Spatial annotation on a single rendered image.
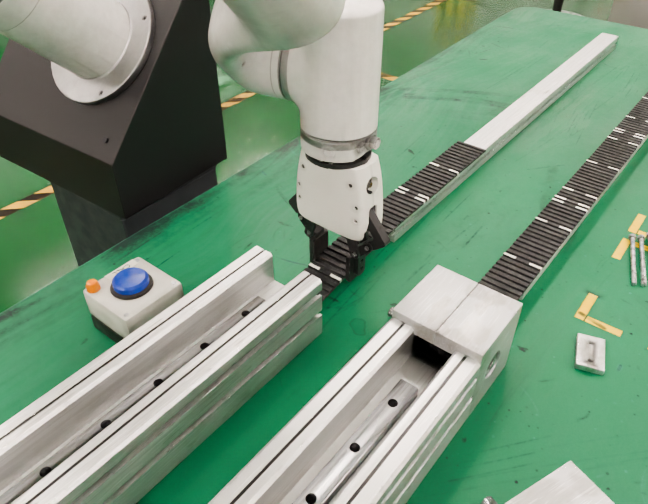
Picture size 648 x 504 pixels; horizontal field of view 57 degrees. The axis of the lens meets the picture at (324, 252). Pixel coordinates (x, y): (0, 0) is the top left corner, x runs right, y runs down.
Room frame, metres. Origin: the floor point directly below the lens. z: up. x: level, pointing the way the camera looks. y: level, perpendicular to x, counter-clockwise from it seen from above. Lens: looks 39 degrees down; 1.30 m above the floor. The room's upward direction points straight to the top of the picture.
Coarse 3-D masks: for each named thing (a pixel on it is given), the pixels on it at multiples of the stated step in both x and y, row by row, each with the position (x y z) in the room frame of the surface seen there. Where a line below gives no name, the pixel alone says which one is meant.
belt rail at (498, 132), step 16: (592, 48) 1.34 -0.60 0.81; (608, 48) 1.36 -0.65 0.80; (576, 64) 1.24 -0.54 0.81; (592, 64) 1.29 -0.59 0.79; (544, 80) 1.16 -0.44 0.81; (560, 80) 1.16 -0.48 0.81; (576, 80) 1.21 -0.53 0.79; (528, 96) 1.08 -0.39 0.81; (544, 96) 1.08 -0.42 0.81; (560, 96) 1.15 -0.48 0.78; (512, 112) 1.01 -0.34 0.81; (528, 112) 1.01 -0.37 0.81; (496, 128) 0.95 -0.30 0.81; (512, 128) 0.96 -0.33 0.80; (480, 144) 0.89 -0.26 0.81; (496, 144) 0.91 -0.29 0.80; (480, 160) 0.87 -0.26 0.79; (464, 176) 0.82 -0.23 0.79; (448, 192) 0.78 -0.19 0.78; (432, 208) 0.75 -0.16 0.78; (400, 224) 0.67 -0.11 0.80
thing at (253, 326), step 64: (256, 256) 0.53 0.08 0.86; (192, 320) 0.44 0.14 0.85; (256, 320) 0.43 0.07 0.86; (320, 320) 0.49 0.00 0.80; (64, 384) 0.35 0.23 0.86; (128, 384) 0.37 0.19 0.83; (192, 384) 0.35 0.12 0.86; (256, 384) 0.40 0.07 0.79; (0, 448) 0.28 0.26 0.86; (64, 448) 0.30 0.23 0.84; (128, 448) 0.29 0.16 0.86; (192, 448) 0.33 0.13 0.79
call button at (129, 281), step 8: (120, 272) 0.51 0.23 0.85; (128, 272) 0.51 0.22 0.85; (136, 272) 0.51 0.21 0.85; (144, 272) 0.51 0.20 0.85; (112, 280) 0.50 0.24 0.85; (120, 280) 0.50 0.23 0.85; (128, 280) 0.50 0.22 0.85; (136, 280) 0.50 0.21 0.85; (144, 280) 0.50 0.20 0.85; (120, 288) 0.49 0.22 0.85; (128, 288) 0.49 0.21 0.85; (136, 288) 0.49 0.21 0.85; (144, 288) 0.50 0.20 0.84
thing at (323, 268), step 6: (312, 264) 0.59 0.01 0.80; (318, 264) 0.59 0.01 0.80; (324, 264) 0.59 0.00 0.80; (318, 270) 0.58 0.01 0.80; (324, 270) 0.58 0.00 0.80; (330, 270) 0.58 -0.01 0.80; (336, 270) 0.58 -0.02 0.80; (324, 276) 0.57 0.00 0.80; (330, 276) 0.57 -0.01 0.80; (336, 276) 0.57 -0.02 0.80; (342, 276) 0.57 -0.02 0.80; (336, 282) 0.56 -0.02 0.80
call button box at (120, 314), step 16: (112, 272) 0.53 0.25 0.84; (160, 272) 0.53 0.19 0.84; (112, 288) 0.50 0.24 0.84; (160, 288) 0.50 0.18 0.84; (176, 288) 0.51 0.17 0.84; (96, 304) 0.48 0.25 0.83; (112, 304) 0.48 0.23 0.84; (128, 304) 0.48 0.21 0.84; (144, 304) 0.48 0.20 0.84; (160, 304) 0.49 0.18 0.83; (96, 320) 0.49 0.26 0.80; (112, 320) 0.47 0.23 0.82; (128, 320) 0.45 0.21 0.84; (144, 320) 0.47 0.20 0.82; (112, 336) 0.48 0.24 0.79
